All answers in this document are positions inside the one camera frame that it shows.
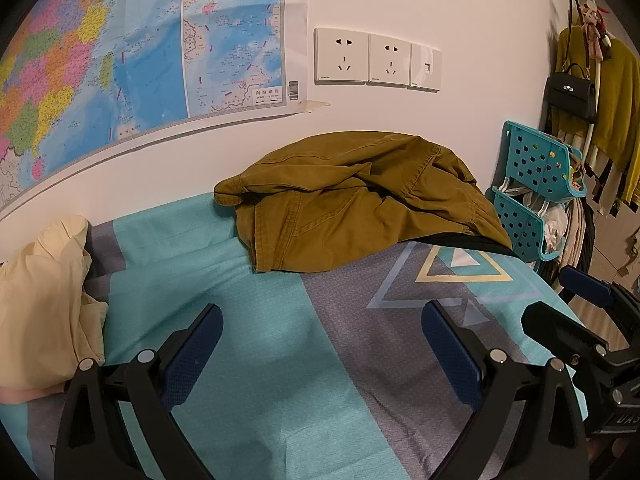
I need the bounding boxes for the mustard brown jacket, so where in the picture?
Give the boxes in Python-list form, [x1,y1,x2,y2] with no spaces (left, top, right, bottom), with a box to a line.
[214,131,512,273]

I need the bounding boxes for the black handbag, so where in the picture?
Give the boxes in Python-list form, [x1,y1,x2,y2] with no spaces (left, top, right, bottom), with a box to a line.
[546,63,597,124]

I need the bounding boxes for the yellow hanging garment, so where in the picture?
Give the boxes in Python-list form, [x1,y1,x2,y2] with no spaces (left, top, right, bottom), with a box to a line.
[551,26,639,208]

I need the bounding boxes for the white wall socket middle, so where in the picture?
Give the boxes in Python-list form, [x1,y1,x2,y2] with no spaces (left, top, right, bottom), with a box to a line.
[369,34,411,87]

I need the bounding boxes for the white wall network plate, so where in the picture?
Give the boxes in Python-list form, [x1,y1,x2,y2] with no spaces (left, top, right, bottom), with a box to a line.
[409,44,442,92]

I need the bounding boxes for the colourful wall map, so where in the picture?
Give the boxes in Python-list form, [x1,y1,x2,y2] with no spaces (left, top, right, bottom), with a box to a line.
[1,0,308,209]

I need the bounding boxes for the teal perforated basket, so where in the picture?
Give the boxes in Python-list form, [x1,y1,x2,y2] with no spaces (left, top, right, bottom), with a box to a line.
[491,186,565,263]
[503,122,587,203]

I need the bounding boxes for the teal perforated lower basket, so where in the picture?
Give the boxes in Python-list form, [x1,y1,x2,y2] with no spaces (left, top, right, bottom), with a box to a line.
[491,186,565,263]

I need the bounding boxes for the teal perforated upper basket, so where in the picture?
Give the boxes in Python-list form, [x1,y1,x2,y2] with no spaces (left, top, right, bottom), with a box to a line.
[503,122,587,203]

